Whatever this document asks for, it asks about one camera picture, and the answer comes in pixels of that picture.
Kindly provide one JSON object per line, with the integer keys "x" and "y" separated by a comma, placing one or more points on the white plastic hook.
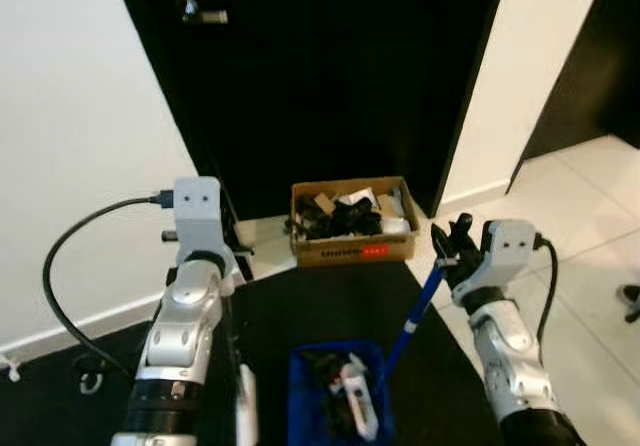
{"x": 10, "y": 366}

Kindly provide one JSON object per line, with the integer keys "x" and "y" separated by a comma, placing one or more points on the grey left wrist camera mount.
{"x": 198, "y": 211}

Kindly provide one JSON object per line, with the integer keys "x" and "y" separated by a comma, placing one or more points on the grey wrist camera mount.
{"x": 510, "y": 251}
{"x": 198, "y": 211}

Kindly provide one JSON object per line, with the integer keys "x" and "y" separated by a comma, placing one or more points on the black side door panel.
{"x": 600, "y": 66}

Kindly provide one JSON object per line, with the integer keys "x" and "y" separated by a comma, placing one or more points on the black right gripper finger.
{"x": 443, "y": 246}
{"x": 464, "y": 236}

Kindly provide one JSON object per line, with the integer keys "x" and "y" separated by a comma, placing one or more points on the black floor mat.
{"x": 60, "y": 416}

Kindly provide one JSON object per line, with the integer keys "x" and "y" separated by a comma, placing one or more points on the black debris pieces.
{"x": 325, "y": 376}

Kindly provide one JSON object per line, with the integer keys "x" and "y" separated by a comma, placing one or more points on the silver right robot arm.
{"x": 510, "y": 356}

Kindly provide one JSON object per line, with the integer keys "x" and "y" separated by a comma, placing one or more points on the white plastic bar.
{"x": 362, "y": 406}

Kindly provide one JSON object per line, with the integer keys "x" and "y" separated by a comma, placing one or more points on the brown cardboard box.
{"x": 330, "y": 254}

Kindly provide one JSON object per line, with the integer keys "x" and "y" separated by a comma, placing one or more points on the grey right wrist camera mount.
{"x": 510, "y": 251}

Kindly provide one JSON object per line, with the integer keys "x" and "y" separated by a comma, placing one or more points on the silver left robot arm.
{"x": 180, "y": 336}

